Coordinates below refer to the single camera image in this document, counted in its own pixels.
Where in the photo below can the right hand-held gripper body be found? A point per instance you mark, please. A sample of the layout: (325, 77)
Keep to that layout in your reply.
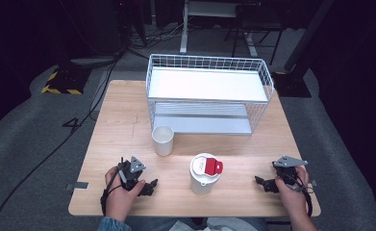
(285, 171)

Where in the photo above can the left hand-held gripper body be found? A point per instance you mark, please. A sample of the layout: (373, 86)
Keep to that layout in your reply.
(130, 173)

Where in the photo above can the person's right hand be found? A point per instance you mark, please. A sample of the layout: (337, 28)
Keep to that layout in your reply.
(293, 195)

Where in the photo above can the person's left hand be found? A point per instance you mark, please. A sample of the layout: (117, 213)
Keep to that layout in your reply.
(120, 200)

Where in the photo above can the white paper cup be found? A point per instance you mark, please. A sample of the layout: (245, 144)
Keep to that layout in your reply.
(163, 142)

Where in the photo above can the white cup with red lid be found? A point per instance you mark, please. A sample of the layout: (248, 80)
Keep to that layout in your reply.
(201, 181)

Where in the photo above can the grey tape strip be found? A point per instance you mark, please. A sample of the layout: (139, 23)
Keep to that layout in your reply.
(78, 185)

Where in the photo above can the person's clothing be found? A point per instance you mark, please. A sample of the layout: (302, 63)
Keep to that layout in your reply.
(208, 225)

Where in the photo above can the black stand with base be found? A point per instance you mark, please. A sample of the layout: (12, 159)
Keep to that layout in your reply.
(293, 83)

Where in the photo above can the yellow-black striped stand base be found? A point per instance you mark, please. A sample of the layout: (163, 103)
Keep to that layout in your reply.
(65, 83)

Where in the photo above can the black chair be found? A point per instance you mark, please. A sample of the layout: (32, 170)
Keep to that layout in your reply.
(259, 22)

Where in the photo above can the white desk frame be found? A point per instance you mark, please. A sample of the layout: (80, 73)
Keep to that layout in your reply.
(185, 29)

